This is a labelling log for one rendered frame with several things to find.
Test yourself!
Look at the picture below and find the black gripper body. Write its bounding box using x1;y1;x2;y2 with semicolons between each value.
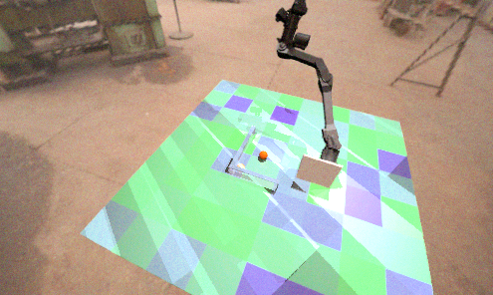
284;4;308;32

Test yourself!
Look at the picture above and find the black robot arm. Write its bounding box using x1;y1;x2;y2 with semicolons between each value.
275;7;342;164

